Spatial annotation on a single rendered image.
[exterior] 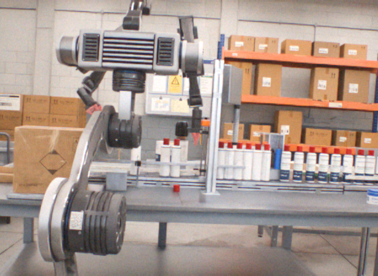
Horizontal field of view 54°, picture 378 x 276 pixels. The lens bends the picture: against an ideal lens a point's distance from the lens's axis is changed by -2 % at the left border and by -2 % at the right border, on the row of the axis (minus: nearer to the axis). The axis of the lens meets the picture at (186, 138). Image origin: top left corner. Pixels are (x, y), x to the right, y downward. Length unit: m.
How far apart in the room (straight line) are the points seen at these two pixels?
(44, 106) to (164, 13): 2.70
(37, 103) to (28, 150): 3.82
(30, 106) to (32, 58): 1.87
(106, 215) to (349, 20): 6.60
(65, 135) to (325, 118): 5.76
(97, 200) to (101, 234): 0.09
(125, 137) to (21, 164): 0.45
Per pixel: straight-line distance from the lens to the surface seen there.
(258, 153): 2.07
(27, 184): 1.66
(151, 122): 6.56
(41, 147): 1.63
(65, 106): 5.35
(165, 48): 1.49
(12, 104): 5.55
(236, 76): 1.94
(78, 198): 1.09
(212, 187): 1.90
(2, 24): 7.53
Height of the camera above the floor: 1.20
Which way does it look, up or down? 3 degrees down
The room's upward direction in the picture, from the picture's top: 4 degrees clockwise
